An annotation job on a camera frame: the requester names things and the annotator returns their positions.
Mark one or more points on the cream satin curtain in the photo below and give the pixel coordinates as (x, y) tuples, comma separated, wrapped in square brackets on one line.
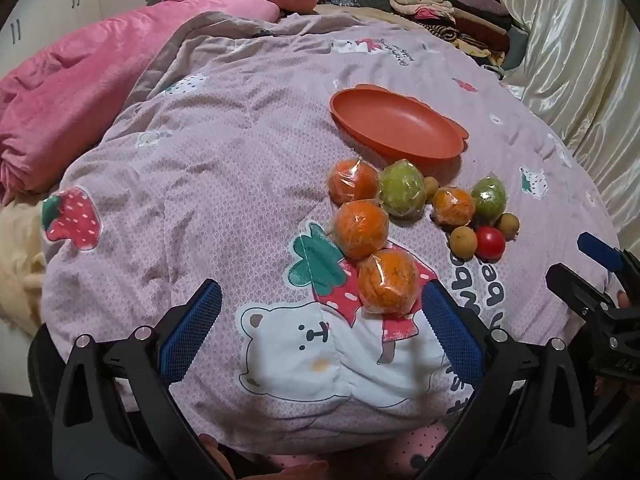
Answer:
[(575, 60)]

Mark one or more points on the plastic-wrapped green guava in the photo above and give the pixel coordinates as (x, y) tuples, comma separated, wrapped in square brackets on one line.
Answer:
[(401, 190), (489, 197)]

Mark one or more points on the beige bed sheet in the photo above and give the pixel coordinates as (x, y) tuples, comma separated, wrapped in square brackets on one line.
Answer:
[(350, 11)]

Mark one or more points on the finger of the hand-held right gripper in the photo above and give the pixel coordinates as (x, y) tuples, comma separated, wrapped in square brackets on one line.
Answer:
[(575, 287), (597, 255)]

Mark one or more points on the grey-blue cushion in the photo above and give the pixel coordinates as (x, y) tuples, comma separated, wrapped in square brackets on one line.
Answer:
[(515, 50)]

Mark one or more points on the cream fluffy blanket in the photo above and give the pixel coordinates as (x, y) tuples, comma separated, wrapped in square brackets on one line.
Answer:
[(15, 260)]

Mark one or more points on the pink dotted pants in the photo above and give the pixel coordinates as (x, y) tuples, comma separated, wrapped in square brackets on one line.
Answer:
[(425, 447)]

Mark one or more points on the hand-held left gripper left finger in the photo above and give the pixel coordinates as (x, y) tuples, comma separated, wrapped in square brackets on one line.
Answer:
[(192, 330)]

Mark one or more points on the brown longan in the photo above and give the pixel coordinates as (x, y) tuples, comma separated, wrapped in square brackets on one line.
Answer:
[(508, 226), (431, 188), (462, 243)]

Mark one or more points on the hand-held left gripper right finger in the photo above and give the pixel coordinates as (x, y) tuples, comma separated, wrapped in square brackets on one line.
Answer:
[(452, 330)]

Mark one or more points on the stack of folded clothes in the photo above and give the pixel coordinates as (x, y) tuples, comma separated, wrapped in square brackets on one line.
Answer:
[(450, 15)]

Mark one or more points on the red tomato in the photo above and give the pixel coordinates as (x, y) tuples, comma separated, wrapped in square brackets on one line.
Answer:
[(490, 243)]

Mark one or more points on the person's right hand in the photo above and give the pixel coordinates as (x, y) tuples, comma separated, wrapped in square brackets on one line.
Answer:
[(623, 300)]

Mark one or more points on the white wardrobe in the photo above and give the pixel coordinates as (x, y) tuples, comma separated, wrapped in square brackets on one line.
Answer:
[(50, 10)]

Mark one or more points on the orange bear-shaped plate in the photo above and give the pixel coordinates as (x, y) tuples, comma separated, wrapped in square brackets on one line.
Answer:
[(395, 120)]

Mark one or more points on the plastic-wrapped orange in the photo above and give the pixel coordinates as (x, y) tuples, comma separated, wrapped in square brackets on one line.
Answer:
[(389, 282), (352, 182), (452, 206), (361, 229)]

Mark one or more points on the lilac strawberry-print quilt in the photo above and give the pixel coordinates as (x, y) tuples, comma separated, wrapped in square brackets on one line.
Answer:
[(225, 160)]

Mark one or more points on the pink fleece blanket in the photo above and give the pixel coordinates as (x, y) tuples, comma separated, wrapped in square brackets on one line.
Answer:
[(75, 85)]

